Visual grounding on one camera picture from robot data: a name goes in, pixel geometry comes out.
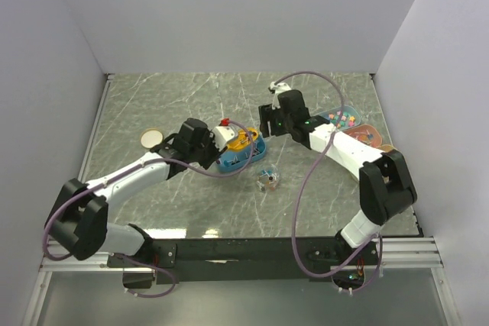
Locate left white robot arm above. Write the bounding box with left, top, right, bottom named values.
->
left=42, top=118, right=236, bottom=266

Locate clear plastic jar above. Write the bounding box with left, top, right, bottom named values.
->
left=255, top=165, right=280, bottom=192

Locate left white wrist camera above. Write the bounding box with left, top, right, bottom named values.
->
left=212, top=118, right=238, bottom=151

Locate yellow plastic scoop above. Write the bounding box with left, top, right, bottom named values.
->
left=227, top=128, right=260, bottom=152

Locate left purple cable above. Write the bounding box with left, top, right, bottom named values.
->
left=40, top=119, right=257, bottom=299

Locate beige round jar lid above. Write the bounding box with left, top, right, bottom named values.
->
left=140, top=128, right=164, bottom=149

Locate beige gummy candy tray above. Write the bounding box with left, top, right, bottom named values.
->
left=379, top=144, right=394, bottom=152

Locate blue lollipop tray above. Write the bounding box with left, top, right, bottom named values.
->
left=216, top=132, right=267, bottom=173

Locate purple cable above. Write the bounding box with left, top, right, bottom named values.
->
left=40, top=119, right=257, bottom=299
left=271, top=70, right=384, bottom=295

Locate pink lollipop tray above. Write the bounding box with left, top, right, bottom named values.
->
left=345, top=124, right=383, bottom=148

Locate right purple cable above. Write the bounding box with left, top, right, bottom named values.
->
left=271, top=70, right=384, bottom=295

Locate light blue star candy tray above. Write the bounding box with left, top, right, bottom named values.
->
left=319, top=105, right=361, bottom=131

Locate black base beam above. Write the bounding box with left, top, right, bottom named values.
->
left=107, top=235, right=379, bottom=283

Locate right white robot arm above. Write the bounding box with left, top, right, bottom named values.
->
left=259, top=83, right=417, bottom=264

